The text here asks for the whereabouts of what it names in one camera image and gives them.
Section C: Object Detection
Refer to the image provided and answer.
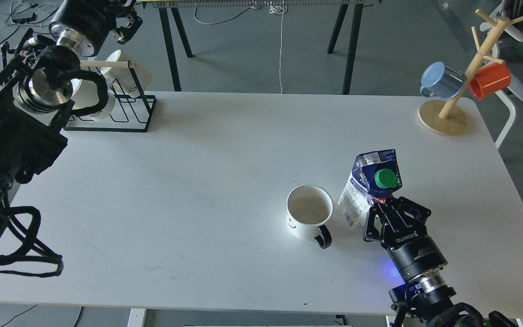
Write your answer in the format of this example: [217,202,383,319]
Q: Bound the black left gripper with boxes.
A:
[49,0,143,57]

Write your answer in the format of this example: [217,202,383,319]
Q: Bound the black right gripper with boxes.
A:
[363,197,448,283]

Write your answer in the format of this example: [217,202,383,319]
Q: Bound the blue white milk carton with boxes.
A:
[337,149,402,229]

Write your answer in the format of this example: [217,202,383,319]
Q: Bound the white smiley mug black handle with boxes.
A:
[285,184,334,250]

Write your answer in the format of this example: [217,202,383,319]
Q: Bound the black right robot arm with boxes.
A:
[363,197,515,327]

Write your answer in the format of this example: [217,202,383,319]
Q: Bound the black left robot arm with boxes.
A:
[0,0,143,278]

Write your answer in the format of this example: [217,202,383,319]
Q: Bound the black trestle table legs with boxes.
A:
[145,0,366,95]

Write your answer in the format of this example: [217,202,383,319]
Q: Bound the white ribbed mug rear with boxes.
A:
[100,63,153,99]

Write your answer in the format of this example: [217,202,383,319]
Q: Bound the white ribbed mug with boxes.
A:
[71,79,116,121]
[100,63,153,99]

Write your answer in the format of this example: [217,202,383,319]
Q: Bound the white ribbed mug front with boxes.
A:
[71,79,116,121]

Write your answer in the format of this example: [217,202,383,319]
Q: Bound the wooden mug tree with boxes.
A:
[419,9,523,135]

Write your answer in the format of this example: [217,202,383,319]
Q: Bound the blue mug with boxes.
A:
[419,61,467,101]

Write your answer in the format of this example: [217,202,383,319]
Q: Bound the orange mug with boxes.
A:
[468,63,511,101]

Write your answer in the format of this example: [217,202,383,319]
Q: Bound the black wire mug rack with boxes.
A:
[64,60,157,133]

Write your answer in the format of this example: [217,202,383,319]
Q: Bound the white hanging cable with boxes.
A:
[193,4,289,94]

